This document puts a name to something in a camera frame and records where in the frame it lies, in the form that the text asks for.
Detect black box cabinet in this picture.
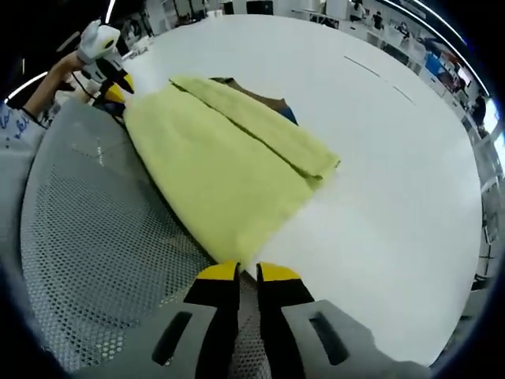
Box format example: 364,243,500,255
246,0,273,15

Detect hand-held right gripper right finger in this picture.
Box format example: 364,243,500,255
256,261,432,379

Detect person's left hand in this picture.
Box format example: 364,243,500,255
58,53,84,78

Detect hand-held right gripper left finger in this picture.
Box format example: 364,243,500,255
73,259,241,379

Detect yellow garment blue black sleeves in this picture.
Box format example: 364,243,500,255
122,74,342,273

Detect ceiling light strip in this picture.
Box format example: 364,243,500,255
6,77,48,104

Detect white shirt with blue script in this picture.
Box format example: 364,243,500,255
0,100,48,159

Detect white clutter pile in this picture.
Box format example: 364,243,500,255
125,43,153,59

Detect grey mesh office chair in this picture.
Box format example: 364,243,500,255
19,96,277,374

